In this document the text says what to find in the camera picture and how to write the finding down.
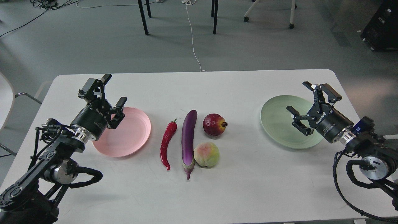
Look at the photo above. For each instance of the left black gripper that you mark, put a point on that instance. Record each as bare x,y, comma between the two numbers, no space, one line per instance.
98,115

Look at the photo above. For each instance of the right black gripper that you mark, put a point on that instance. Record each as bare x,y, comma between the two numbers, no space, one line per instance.
322,116

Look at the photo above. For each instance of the red chili pepper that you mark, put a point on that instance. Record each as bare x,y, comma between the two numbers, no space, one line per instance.
167,136

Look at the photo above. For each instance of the purple eggplant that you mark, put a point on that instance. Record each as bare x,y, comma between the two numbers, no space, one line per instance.
187,142

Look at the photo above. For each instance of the red pomegranate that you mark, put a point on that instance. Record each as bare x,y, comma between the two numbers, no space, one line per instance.
214,125

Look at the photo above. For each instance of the green pink peach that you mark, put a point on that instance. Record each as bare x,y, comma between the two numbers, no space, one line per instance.
206,154

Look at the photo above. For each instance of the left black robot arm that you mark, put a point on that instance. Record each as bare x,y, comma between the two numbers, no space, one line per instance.
34,198

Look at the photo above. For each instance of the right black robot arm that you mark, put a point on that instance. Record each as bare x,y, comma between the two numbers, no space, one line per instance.
371,162

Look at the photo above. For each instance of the green plate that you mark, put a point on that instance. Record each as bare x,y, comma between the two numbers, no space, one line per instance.
277,122

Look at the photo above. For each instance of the pink plate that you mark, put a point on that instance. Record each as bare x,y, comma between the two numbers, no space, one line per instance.
130,135

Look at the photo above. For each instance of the white chair at left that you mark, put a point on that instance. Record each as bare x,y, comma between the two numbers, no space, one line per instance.
7,99

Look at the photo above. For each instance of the black equipment case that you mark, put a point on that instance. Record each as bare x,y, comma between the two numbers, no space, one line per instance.
381,33

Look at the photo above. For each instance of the black table legs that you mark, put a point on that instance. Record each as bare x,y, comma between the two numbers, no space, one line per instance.
214,12

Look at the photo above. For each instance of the white rolling chair base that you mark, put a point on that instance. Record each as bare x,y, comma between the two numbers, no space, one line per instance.
292,12

